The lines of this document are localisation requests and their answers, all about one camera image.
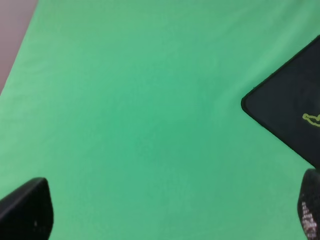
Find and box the black razer mouse pad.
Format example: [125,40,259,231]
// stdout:
[241,36,320,169]

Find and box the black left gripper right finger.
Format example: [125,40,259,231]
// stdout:
[297,168,320,240]

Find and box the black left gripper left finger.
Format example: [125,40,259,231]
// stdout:
[0,177,54,240]

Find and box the green table cloth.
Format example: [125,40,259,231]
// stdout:
[0,0,320,240]

